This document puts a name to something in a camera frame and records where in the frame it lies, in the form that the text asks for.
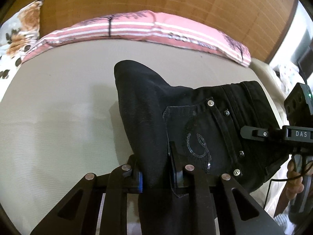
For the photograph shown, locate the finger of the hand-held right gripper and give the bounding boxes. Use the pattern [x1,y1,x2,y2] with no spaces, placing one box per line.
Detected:
[240,125,284,141]

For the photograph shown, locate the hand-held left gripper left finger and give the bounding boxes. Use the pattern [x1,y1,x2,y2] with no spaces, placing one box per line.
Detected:
[29,155,145,235]

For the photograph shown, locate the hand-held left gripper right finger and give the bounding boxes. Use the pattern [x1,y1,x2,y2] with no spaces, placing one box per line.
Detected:
[167,141,285,235]

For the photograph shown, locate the black pants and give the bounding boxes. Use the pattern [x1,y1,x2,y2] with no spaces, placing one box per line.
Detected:
[114,59,291,235]

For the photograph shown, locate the person's right hand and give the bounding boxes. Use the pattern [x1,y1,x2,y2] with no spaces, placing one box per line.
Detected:
[286,160,305,200]

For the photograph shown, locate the white dotted cloth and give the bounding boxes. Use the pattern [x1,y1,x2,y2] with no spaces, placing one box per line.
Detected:
[274,62,304,96]

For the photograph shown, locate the black box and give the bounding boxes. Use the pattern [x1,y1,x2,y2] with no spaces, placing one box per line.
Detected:
[297,28,313,79]

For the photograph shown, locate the blue-white striped cloth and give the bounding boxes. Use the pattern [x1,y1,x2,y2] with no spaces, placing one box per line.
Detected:
[273,213,297,235]

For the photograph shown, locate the beige bed sheet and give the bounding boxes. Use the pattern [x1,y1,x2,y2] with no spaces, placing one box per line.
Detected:
[0,38,272,235]

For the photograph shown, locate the pink striped pillow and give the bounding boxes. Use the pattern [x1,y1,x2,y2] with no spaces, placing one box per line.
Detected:
[21,10,252,68]

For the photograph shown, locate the floral pillow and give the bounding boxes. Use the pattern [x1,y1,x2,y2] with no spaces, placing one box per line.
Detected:
[0,0,46,103]

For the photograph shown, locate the black cable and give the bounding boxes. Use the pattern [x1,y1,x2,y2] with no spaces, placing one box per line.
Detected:
[263,162,313,210]

